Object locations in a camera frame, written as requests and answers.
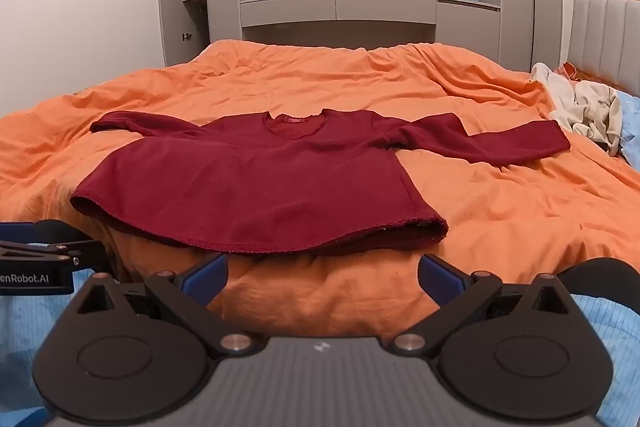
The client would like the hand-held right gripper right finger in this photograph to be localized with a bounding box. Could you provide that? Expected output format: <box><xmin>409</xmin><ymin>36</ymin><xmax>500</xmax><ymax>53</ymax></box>
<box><xmin>384</xmin><ymin>253</ymin><xmax>576</xmax><ymax>358</ymax></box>

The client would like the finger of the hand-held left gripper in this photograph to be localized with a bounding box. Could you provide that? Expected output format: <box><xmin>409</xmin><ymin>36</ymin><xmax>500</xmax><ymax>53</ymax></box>
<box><xmin>0</xmin><ymin>219</ymin><xmax>121</xmax><ymax>284</ymax></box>

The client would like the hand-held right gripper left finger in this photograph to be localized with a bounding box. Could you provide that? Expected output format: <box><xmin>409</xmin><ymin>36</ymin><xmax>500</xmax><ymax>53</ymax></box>
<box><xmin>72</xmin><ymin>253</ymin><xmax>267</xmax><ymax>358</ymax></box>

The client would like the dark red long-sleeved shirt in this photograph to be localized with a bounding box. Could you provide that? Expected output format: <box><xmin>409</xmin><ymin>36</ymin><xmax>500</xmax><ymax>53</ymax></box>
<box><xmin>69</xmin><ymin>108</ymin><xmax>572</xmax><ymax>257</ymax></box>

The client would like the pile of cream clothes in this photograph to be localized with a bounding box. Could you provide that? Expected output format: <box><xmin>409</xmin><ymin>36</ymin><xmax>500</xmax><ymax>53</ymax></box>
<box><xmin>530</xmin><ymin>62</ymin><xmax>623</xmax><ymax>156</ymax></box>

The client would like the dark cloth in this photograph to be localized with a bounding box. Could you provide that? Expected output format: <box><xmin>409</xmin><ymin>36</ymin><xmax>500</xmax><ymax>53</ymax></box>
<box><xmin>562</xmin><ymin>257</ymin><xmax>640</xmax><ymax>304</ymax></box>

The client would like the orange blanket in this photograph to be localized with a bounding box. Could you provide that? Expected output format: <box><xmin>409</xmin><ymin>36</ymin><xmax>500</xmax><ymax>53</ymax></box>
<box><xmin>0</xmin><ymin>38</ymin><xmax>640</xmax><ymax>340</ymax></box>

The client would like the grey window seat cabinet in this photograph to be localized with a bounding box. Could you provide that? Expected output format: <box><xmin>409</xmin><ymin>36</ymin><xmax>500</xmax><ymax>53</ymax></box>
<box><xmin>239</xmin><ymin>0</ymin><xmax>502</xmax><ymax>72</ymax></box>

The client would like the padded headboard with wooden frame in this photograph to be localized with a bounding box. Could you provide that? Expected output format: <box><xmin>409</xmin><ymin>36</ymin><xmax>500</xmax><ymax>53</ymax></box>
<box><xmin>565</xmin><ymin>0</ymin><xmax>640</xmax><ymax>100</ymax></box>

